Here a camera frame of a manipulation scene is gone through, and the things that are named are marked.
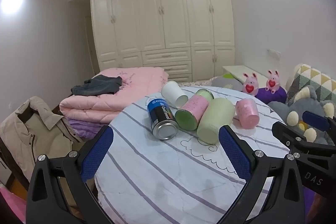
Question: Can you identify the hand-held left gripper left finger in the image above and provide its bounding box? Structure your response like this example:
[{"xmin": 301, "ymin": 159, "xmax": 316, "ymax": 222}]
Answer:
[{"xmin": 26, "ymin": 125, "xmax": 116, "ymax": 224}]

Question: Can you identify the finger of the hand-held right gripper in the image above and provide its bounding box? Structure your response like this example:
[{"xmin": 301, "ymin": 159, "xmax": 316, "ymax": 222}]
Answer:
[
  {"xmin": 271, "ymin": 121, "xmax": 315, "ymax": 151},
  {"xmin": 302, "ymin": 111, "xmax": 336, "ymax": 135}
]

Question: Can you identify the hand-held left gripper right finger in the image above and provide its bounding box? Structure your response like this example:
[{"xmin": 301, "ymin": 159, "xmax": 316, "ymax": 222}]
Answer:
[{"xmin": 218, "ymin": 124, "xmax": 306, "ymax": 224}]

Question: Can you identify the light green cup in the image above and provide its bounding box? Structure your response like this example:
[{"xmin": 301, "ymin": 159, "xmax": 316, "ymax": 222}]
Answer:
[{"xmin": 197, "ymin": 97, "xmax": 235, "ymax": 145}]

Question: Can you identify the small pink cup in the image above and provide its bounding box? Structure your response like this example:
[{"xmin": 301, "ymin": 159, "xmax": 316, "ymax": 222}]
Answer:
[{"xmin": 235, "ymin": 98, "xmax": 260, "ymax": 129}]

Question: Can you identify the tall pink cup green lid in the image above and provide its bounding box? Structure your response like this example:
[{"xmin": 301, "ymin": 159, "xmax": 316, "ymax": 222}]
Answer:
[{"xmin": 175, "ymin": 89, "xmax": 214, "ymax": 131}]

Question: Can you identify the white paper cup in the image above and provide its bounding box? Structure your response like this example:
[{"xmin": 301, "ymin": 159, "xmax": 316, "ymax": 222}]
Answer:
[{"xmin": 161, "ymin": 81, "xmax": 189, "ymax": 109}]

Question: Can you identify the grey plush toy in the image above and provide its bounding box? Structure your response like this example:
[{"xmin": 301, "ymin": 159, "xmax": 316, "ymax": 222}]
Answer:
[{"xmin": 267, "ymin": 85, "xmax": 336, "ymax": 146}]

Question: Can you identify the folded purple blanket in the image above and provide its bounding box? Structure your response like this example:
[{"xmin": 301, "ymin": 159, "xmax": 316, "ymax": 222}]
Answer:
[{"xmin": 69, "ymin": 119, "xmax": 111, "ymax": 139}]

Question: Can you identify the purple cushion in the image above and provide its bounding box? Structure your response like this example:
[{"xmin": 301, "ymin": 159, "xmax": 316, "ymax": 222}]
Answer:
[{"xmin": 255, "ymin": 86, "xmax": 288, "ymax": 104}]

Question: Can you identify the geometric patterned pillow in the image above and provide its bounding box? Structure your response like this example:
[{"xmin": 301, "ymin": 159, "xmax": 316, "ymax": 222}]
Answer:
[{"xmin": 286, "ymin": 64, "xmax": 336, "ymax": 105}]

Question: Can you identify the pink bunny plush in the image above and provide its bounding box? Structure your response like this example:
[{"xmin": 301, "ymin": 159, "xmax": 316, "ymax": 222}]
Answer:
[
  {"xmin": 265, "ymin": 70, "xmax": 281, "ymax": 94},
  {"xmin": 242, "ymin": 72, "xmax": 260, "ymax": 96}
]

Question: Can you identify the beige jacket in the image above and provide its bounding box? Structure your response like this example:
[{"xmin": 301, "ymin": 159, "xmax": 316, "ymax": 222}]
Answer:
[{"xmin": 0, "ymin": 96, "xmax": 84, "ymax": 182}]

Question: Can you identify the striped white tablecloth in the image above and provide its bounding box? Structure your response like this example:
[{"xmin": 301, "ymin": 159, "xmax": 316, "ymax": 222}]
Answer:
[{"xmin": 94, "ymin": 86, "xmax": 292, "ymax": 224}]

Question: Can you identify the dark grey garment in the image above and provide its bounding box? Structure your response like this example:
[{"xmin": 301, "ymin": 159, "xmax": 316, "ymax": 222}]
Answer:
[{"xmin": 71, "ymin": 76, "xmax": 123, "ymax": 96}]

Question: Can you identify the grey round cushion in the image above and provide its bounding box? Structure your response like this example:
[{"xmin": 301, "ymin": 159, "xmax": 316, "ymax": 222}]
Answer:
[{"xmin": 211, "ymin": 74, "xmax": 243, "ymax": 92}]

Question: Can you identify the blue and black can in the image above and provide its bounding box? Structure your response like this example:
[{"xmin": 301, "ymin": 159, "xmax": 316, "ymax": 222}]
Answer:
[{"xmin": 147, "ymin": 98, "xmax": 179, "ymax": 140}]

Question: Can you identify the white bedside cabinet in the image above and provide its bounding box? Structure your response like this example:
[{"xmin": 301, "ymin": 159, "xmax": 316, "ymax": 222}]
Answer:
[{"xmin": 223, "ymin": 65, "xmax": 269, "ymax": 88}]

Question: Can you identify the folded pink quilt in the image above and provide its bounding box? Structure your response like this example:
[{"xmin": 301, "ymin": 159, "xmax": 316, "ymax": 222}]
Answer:
[{"xmin": 60, "ymin": 67, "xmax": 168, "ymax": 124}]

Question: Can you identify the dark wooden chair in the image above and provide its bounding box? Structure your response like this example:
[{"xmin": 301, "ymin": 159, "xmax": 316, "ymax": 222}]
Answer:
[{"xmin": 0, "ymin": 135, "xmax": 30, "ymax": 191}]

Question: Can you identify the pink cloth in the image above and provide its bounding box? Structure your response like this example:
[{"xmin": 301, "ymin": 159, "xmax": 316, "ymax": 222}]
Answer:
[{"xmin": 0, "ymin": 182, "xmax": 29, "ymax": 224}]

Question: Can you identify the cream wardrobe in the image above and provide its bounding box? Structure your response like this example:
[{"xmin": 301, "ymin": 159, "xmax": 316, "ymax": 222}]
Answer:
[{"xmin": 90, "ymin": 0, "xmax": 236, "ymax": 83}]

